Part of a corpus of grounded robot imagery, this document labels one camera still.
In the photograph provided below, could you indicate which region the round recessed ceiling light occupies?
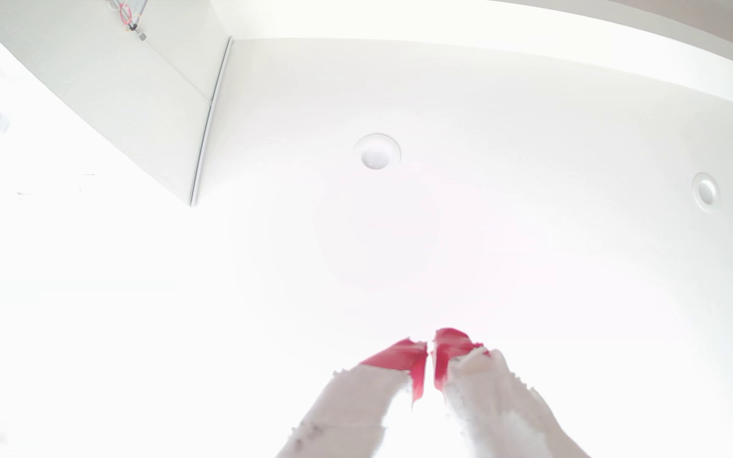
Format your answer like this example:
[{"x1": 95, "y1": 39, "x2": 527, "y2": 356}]
[
  {"x1": 354, "y1": 132, "x2": 402, "y2": 171},
  {"x1": 691, "y1": 172, "x2": 721, "y2": 213}
]

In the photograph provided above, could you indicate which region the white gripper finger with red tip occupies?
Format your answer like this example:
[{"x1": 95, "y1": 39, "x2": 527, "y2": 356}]
[
  {"x1": 276, "y1": 338, "x2": 430, "y2": 458},
  {"x1": 433, "y1": 327, "x2": 591, "y2": 458}
]

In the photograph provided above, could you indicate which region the small fixture with red wire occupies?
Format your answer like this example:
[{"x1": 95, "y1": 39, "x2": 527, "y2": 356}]
[{"x1": 109, "y1": 0, "x2": 149, "y2": 42}]

